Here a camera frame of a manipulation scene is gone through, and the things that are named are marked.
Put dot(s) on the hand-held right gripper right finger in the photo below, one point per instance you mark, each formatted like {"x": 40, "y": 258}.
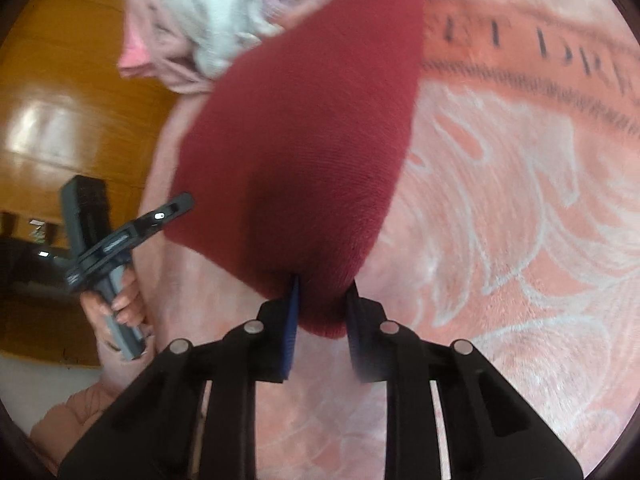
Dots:
{"x": 357, "y": 332}

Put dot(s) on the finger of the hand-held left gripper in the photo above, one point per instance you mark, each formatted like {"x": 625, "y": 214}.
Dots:
{"x": 150, "y": 220}

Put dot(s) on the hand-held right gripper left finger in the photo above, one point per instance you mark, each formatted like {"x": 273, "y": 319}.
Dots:
{"x": 290, "y": 340}

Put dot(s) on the dark red knit garment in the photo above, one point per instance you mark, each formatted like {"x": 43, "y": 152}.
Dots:
{"x": 310, "y": 135}

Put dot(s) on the person's left forearm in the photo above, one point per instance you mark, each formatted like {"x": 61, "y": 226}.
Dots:
{"x": 75, "y": 410}

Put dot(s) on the person's left hand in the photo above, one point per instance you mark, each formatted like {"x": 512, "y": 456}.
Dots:
{"x": 132, "y": 305}

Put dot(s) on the dark furniture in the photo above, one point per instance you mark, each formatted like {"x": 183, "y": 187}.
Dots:
{"x": 30, "y": 265}

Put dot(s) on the pale pink cloth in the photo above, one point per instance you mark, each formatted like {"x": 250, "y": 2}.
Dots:
{"x": 160, "y": 57}

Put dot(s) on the pink printed blanket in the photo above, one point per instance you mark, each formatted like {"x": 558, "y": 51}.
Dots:
{"x": 500, "y": 210}

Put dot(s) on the white knit cloth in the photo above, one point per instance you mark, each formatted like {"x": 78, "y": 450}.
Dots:
{"x": 210, "y": 5}

